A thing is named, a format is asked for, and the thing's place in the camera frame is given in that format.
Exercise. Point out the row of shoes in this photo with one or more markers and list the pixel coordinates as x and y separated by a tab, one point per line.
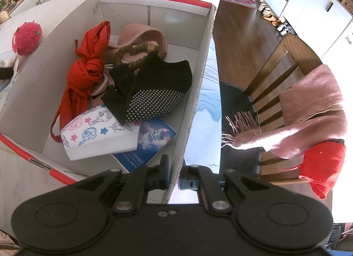
275	19

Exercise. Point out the white tall cabinet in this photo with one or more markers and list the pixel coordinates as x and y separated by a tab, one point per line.
311	5

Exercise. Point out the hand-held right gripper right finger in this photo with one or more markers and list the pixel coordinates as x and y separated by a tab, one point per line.
189	183

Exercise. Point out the red folded cloth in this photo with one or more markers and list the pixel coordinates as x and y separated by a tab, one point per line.
325	167

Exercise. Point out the red knotted cloth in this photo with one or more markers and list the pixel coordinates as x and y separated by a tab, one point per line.
85	74

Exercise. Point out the blue printed box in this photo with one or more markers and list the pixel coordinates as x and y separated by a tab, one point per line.
157	137

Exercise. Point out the white cartoon tissue pack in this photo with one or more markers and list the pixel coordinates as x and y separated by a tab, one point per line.
93	134

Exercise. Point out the pink fabric slipper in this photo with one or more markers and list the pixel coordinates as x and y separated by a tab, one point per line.
138	34

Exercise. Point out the white fridge with magnets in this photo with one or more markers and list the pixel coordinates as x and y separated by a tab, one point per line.
342	41

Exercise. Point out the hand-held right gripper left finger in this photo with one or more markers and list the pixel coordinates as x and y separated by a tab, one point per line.
166	181

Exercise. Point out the white cardboard box red stripe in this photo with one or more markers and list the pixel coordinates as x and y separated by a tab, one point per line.
179	21

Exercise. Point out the wooden chair with black seat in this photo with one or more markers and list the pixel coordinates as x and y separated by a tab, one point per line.
286	54

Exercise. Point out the white cloth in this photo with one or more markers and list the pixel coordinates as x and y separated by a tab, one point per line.
15	61

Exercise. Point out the pink fringed scarf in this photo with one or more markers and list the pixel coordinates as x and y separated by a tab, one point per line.
314	99

